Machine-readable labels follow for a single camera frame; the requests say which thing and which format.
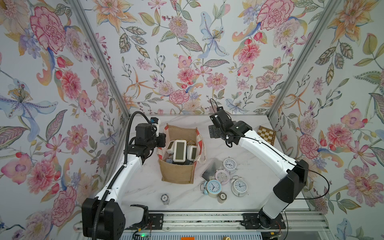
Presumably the blue twin-bell clock front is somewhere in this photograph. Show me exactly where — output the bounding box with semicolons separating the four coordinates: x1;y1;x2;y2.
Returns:
200;180;222;198

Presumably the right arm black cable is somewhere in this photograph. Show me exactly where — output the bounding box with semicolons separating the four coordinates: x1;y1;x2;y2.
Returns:
209;98;330;240

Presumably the wooden chessboard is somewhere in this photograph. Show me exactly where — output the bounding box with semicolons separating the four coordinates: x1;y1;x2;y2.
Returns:
257;126;277;146

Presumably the burlap canvas bag red trim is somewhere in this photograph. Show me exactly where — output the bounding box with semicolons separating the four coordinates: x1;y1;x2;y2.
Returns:
157;124;206;184

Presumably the pink round alarm clock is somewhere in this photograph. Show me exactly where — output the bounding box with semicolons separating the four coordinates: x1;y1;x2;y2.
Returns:
215;170;230;185

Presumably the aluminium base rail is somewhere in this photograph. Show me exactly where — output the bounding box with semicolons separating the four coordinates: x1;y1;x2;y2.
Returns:
73;209;334;240

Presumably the small white digital clock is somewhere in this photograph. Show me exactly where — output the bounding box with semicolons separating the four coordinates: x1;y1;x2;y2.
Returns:
166;141;175;155
187;145;198;162

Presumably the small grey mini clock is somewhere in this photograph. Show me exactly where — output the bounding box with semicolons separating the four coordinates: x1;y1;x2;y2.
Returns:
161;194;170;205

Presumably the white twin-bell alarm clock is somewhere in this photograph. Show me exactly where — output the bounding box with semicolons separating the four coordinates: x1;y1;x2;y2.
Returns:
231;176;248;197

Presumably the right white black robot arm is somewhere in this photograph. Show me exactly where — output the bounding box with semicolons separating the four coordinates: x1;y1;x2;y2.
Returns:
209;107;309;228

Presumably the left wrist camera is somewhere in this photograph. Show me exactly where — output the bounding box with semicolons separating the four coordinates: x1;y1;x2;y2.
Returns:
150;117;160;137

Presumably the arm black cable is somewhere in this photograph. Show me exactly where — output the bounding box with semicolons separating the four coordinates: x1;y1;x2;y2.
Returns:
91;110;152;240
209;98;330;240

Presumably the small beige cylinder clock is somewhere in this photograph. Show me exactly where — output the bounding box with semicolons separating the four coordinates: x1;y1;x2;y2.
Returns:
218;192;227;204

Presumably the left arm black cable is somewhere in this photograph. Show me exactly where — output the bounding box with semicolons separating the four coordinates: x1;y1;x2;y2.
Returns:
91;110;152;240

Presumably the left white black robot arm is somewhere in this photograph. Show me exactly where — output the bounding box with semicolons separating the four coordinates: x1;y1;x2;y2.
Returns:
82;118;166;240

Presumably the long white digital clock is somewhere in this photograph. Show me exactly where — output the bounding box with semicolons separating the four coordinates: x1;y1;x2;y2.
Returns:
173;140;187;163

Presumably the white round alarm clock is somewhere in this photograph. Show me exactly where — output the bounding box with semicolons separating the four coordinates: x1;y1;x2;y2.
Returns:
223;158;237;174

